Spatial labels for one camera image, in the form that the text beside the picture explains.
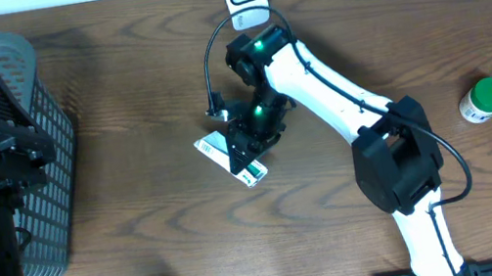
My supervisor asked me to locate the white green Panadol box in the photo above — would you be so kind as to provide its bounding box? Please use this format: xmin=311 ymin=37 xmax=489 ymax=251
xmin=194 ymin=130 xmax=268 ymax=188

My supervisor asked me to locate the green lid jar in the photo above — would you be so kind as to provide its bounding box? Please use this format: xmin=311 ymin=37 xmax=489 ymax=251
xmin=459 ymin=76 xmax=492 ymax=124

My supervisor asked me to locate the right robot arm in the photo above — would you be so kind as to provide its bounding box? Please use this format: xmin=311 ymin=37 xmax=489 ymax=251
xmin=225 ymin=24 xmax=464 ymax=276

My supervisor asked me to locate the grey plastic basket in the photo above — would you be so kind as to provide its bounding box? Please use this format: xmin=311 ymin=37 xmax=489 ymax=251
xmin=0 ymin=32 xmax=76 ymax=276

